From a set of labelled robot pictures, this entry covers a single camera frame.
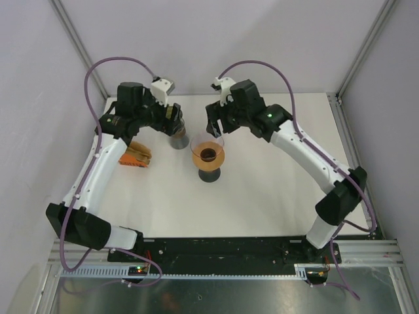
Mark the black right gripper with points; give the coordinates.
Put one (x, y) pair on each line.
(215, 112)

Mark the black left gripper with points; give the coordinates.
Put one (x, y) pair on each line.
(165, 125)

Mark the dark glass jar wooden band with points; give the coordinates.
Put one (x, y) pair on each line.
(180, 140)

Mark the wooden ring dripper holder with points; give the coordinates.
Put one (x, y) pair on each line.
(208, 156)

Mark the pink transparent cone dripper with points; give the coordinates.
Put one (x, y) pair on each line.
(203, 137)

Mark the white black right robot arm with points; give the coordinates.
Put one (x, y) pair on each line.
(341, 185)

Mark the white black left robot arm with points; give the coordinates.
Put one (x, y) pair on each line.
(76, 219)

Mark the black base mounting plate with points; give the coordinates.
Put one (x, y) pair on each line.
(234, 256)

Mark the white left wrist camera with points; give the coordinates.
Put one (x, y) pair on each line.
(161, 88)

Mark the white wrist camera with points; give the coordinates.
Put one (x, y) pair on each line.
(161, 88)
(223, 85)

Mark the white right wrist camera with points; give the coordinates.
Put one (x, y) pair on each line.
(223, 85)

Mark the aluminium corner post left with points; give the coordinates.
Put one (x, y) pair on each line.
(75, 39)

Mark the aluminium corner post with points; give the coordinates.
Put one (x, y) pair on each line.
(75, 39)
(377, 27)

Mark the aluminium corner post right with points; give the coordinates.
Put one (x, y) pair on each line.
(377, 27)

